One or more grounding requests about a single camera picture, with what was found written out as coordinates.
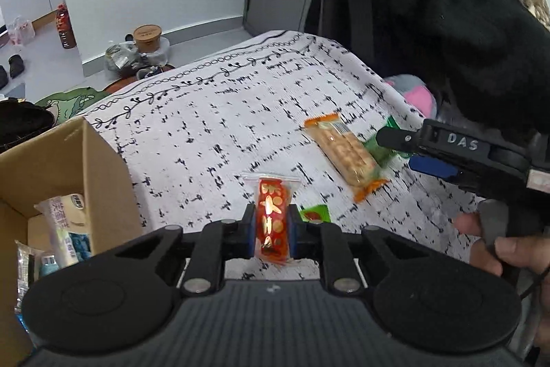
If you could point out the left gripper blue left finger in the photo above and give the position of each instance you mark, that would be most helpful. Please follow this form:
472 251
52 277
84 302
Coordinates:
248 230

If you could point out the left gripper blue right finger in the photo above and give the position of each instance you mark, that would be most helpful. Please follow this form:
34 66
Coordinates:
294 222

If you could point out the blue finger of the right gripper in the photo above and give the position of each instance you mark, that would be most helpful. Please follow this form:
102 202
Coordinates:
432 166

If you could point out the green snack packet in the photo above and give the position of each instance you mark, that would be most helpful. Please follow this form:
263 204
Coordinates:
316 215
382 155

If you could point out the orange red snack packet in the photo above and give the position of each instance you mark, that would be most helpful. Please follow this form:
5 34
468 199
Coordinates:
272 199

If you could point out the orange cracker package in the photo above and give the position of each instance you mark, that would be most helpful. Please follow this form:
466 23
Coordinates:
347 153

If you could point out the long white bread package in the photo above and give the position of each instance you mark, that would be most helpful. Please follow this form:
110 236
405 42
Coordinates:
69 229

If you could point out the person's right hand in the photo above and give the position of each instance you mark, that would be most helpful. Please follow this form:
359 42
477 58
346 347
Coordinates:
529 252

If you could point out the pink grey plush toy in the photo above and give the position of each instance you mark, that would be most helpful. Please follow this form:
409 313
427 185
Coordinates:
415 92

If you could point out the white patterned bed blanket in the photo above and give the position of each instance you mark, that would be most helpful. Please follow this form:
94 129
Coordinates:
194 137

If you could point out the black coat pile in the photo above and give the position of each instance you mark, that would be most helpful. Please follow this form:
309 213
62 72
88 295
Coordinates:
488 58

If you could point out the brown cardboard box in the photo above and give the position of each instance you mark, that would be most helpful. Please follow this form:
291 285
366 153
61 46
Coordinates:
65 192

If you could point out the jar with wooden lid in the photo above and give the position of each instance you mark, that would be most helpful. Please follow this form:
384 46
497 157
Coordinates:
153 47

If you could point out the grey plastic bag of items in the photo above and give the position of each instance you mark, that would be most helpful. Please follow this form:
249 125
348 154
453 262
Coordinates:
122 59

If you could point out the green frog rug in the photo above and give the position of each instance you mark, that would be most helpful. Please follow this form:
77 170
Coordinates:
65 105

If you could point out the black bag on floor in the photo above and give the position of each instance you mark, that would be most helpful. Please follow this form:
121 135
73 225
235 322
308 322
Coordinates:
21 121

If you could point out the red oil bottle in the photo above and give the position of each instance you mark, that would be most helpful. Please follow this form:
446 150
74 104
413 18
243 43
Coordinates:
64 27

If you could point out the black slipper right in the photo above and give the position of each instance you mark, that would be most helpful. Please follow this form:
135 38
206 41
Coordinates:
16 66

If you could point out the black slipper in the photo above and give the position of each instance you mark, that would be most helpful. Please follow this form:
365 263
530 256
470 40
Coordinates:
16 66
4 79

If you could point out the black slipper left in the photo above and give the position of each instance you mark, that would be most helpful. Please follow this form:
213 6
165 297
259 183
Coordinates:
4 79

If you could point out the pink white plastic bag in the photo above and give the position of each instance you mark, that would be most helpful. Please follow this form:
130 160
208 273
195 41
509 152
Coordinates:
20 32

